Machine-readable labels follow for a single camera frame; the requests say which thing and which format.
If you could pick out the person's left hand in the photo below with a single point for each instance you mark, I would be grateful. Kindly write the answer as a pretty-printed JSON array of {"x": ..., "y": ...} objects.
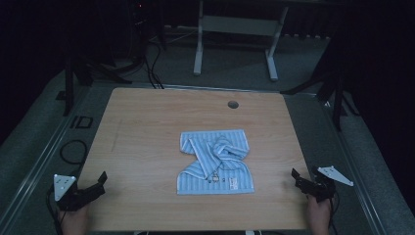
[{"x": 75, "y": 222}]

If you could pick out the person's right hand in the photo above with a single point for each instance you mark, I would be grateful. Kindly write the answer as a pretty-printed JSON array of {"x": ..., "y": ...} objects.
[{"x": 319, "y": 217}]

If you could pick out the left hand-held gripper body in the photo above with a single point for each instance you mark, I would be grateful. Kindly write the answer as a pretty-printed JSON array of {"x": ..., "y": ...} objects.
[{"x": 64, "y": 187}]

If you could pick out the metal floor rail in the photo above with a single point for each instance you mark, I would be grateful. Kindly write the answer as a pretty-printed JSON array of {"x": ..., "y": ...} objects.
[
  {"x": 354, "y": 176},
  {"x": 36, "y": 169}
]

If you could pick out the dark equipment rack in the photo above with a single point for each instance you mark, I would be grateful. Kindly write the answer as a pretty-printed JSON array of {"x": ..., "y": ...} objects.
[{"x": 143, "y": 29}]

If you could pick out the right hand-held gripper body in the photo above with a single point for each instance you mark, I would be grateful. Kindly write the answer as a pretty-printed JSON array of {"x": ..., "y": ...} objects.
[{"x": 323, "y": 189}]

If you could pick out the white metal desk frame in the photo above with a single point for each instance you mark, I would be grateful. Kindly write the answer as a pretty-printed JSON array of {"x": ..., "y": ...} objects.
[{"x": 239, "y": 25}]

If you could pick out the blue striped towel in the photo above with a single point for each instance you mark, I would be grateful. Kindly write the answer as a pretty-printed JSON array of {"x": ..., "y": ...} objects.
[{"x": 213, "y": 163}]

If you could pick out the black metal stand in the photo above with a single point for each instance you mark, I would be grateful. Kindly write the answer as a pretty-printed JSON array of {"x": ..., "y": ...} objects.
[
  {"x": 69, "y": 88},
  {"x": 337, "y": 101}
]

